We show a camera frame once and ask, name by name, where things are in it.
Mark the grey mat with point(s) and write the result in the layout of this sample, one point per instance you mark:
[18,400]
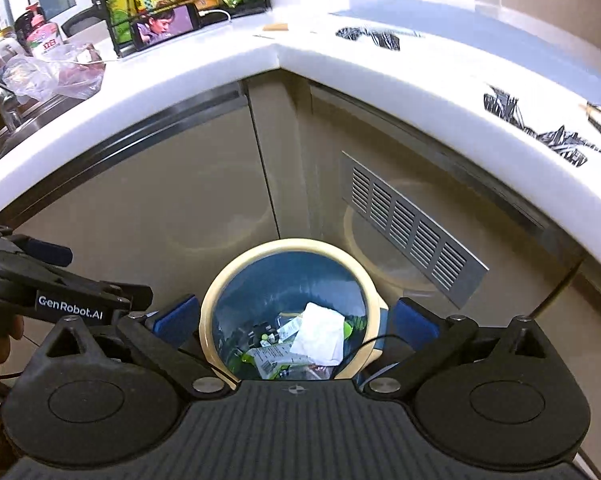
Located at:
[505,35]

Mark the white printed wrapper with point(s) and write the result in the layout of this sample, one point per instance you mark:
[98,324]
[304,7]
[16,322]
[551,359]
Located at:
[273,355]

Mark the pink dish soap bottle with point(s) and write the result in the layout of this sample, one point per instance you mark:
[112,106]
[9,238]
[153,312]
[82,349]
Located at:
[43,40]

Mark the clear bag of meat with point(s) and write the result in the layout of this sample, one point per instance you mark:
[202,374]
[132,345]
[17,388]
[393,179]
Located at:
[55,75]

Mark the beige kitchen cabinet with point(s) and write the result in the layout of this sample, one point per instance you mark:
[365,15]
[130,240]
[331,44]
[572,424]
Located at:
[180,185]

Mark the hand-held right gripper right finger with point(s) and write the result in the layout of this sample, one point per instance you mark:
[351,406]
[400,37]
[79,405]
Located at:
[415,320]

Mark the plastic jug yellow cap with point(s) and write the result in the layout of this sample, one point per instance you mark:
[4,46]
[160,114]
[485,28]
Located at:
[8,47]

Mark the white patterned mat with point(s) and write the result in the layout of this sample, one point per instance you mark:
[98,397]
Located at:
[455,70]

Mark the steel faucet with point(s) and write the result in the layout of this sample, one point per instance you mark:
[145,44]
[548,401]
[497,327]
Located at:
[10,110]

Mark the metal cabinet vent grille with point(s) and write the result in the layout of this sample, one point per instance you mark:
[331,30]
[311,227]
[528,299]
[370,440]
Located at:
[410,230]

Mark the black pan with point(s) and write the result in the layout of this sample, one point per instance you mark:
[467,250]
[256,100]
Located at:
[80,17]

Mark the black smartphone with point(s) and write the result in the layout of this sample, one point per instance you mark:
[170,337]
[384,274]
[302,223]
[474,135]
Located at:
[163,25]

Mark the white tissue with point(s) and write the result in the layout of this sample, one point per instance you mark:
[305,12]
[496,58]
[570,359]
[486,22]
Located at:
[318,335]

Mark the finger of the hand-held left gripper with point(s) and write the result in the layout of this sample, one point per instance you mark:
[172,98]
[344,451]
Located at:
[130,294]
[50,255]

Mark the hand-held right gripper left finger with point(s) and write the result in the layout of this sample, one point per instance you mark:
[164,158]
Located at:
[175,317]

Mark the steel sink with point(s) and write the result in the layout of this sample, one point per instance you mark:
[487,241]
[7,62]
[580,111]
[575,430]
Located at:
[10,145]

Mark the beige trash bin blue liner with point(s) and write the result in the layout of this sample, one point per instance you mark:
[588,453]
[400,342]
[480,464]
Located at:
[280,285]

